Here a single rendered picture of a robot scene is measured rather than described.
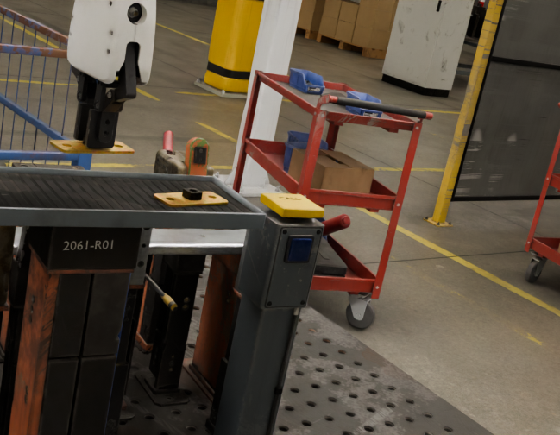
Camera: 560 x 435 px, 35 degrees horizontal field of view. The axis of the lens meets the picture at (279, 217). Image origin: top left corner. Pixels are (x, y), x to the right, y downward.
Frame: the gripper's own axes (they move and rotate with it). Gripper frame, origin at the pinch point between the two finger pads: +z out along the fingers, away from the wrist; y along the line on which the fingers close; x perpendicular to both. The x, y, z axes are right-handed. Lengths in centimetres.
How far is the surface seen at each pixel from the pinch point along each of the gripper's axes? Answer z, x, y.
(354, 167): 55, -204, 156
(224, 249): 24.2, -36.1, 19.6
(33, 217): 8.2, 8.0, -4.6
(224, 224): 8.7, -13.0, -8.1
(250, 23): 54, -469, 578
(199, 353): 49, -44, 31
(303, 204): 8.0, -27.1, -4.8
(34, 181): 8.0, 3.5, 5.3
